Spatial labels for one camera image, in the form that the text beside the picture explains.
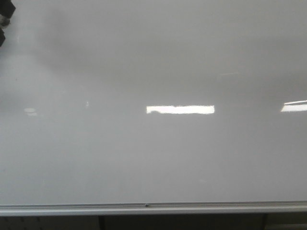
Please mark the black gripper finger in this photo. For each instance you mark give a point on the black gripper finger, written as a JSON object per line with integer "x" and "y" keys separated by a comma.
{"x": 7, "y": 8}
{"x": 2, "y": 37}

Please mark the black white whiteboard marker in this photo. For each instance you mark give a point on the black white whiteboard marker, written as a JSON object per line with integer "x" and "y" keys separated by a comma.
{"x": 4, "y": 21}

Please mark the white whiteboard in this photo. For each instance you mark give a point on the white whiteboard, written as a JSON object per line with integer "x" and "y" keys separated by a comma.
{"x": 153, "y": 101}

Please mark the aluminium whiteboard tray rail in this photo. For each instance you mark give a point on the aluminium whiteboard tray rail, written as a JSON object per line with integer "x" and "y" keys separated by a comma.
{"x": 153, "y": 208}

